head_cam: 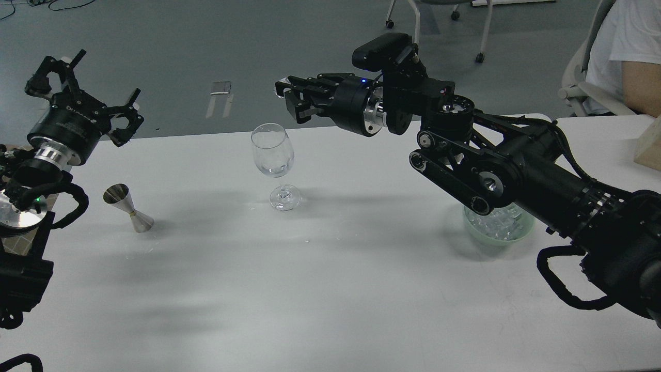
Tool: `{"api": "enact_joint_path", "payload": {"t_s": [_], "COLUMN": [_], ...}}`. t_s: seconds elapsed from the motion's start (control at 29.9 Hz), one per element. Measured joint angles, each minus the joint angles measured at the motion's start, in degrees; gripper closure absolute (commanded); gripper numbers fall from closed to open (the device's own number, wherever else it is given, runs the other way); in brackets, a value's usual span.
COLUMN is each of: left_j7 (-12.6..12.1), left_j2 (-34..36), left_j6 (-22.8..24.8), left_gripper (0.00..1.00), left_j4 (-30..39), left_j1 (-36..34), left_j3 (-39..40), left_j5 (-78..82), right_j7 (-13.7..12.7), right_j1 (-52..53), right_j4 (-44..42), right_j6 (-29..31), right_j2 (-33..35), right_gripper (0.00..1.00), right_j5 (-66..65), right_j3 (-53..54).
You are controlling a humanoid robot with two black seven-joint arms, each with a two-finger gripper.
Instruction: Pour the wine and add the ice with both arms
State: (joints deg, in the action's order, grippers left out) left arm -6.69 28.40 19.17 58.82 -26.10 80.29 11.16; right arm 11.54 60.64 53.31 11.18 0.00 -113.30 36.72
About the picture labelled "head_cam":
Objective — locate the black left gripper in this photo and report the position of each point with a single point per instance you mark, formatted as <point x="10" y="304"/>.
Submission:
<point x="69" y="129"/>

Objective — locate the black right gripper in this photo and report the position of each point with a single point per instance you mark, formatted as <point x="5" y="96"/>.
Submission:
<point x="352" y="103"/>

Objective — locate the clear ice cube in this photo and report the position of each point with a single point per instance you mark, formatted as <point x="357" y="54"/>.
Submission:
<point x="280" y="87"/>

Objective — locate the steel cocktail jigger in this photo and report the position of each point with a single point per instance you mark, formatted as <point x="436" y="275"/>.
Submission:
<point x="118" y="196"/>

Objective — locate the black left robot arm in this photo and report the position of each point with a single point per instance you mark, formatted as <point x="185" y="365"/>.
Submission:
<point x="38" y="193"/>

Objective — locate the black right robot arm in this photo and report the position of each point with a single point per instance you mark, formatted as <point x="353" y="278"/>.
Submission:
<point x="490" y="161"/>

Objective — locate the clear wine glass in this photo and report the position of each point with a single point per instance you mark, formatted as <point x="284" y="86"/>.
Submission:
<point x="273" y="155"/>

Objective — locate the clear ice cubes pile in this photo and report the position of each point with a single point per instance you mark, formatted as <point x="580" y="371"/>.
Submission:
<point x="503" y="225"/>

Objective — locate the beige checkered sofa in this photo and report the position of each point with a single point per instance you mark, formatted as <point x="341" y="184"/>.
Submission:
<point x="19" y="245"/>

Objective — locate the white rolling chair legs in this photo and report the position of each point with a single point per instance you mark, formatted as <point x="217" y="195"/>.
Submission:
<point x="455" y="15"/>

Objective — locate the green bowl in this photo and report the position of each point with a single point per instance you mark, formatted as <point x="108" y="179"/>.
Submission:
<point x="530" y="223"/>

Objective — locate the white office chair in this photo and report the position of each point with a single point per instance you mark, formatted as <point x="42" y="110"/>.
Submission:
<point x="573" y="87"/>

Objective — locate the person in white shirt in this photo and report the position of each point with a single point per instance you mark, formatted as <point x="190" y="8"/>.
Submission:
<point x="625" y="55"/>

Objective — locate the wooden block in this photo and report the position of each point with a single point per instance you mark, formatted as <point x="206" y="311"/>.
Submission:
<point x="647" y="151"/>

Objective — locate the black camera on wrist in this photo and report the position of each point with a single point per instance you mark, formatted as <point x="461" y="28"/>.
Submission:
<point x="384" y="52"/>

